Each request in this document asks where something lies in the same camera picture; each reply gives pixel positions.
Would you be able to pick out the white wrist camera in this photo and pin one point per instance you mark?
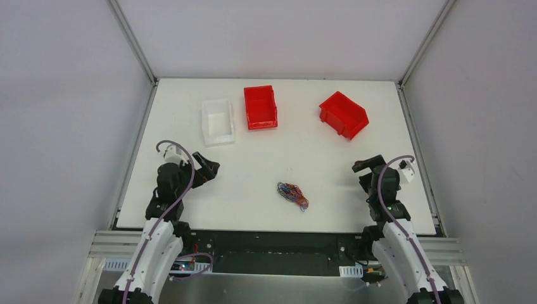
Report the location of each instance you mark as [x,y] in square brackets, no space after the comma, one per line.
[406,171]
[173,154]

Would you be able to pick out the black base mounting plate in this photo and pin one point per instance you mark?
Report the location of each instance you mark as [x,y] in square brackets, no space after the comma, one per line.
[279,253]

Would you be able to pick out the red bin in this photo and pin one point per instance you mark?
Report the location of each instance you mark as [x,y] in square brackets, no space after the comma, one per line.
[260,107]
[342,114]

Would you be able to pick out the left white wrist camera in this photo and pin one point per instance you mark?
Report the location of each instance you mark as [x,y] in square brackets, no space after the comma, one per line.
[173,154]

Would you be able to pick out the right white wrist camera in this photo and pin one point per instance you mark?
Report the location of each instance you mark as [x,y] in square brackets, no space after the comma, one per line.
[406,171]

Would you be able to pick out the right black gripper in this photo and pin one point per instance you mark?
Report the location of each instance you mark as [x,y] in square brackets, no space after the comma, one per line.
[373,167]

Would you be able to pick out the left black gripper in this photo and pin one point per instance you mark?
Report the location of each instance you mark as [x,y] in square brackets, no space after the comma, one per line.
[195,168]

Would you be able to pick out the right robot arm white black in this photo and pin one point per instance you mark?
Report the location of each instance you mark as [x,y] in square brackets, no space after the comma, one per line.
[392,239]

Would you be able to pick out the clear plastic bin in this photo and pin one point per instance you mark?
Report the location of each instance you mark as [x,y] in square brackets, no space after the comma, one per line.
[217,122]

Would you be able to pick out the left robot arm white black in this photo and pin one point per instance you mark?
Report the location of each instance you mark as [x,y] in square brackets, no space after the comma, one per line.
[164,235]

